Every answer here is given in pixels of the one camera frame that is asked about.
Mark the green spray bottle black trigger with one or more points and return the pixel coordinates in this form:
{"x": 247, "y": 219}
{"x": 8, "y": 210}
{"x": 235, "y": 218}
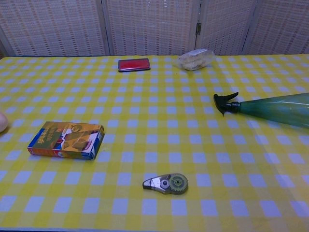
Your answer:
{"x": 277, "y": 110}

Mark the yellow white checkered tablecloth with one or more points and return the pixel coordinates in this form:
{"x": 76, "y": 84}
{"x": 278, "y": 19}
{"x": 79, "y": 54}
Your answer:
{"x": 154, "y": 154}

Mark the red ink stamp pad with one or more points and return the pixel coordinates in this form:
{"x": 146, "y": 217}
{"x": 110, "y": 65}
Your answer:
{"x": 133, "y": 64}

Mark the clear bag of snacks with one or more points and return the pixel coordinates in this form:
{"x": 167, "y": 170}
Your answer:
{"x": 194, "y": 60}

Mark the clear correction tape dispenser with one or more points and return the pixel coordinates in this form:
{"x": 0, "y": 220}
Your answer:
{"x": 166, "y": 184}

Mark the woven folding screen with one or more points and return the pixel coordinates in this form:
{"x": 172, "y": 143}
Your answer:
{"x": 149, "y": 26}

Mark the orange blue printed box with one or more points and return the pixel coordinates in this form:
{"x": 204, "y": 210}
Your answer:
{"x": 67, "y": 140}

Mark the metal screen hinge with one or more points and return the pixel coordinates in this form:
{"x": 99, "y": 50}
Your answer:
{"x": 198, "y": 28}

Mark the pale round object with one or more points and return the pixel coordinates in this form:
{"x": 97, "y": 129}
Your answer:
{"x": 2, "y": 122}

